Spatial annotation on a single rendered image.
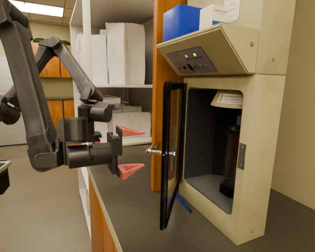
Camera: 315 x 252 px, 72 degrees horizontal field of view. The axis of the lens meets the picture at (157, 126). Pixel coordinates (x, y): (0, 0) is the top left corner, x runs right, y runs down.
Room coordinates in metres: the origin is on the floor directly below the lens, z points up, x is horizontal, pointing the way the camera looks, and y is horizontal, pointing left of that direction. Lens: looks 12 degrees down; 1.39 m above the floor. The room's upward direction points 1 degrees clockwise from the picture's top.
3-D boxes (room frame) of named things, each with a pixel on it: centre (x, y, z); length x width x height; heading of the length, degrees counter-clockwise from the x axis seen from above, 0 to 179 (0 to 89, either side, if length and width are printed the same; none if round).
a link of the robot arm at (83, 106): (0.80, 0.26, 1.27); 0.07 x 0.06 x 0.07; 69
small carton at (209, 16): (0.59, -0.14, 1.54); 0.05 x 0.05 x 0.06; 26
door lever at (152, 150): (0.59, -0.01, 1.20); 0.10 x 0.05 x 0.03; 166
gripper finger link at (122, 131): (0.58, 0.08, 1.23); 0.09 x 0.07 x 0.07; 115
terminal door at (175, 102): (0.66, -0.05, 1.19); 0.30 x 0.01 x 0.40; 166
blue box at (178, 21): (0.72, -0.08, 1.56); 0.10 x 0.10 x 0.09; 25
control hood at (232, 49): (0.65, -0.11, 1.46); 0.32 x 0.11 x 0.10; 25
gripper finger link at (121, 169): (0.58, 0.08, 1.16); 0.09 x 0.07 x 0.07; 115
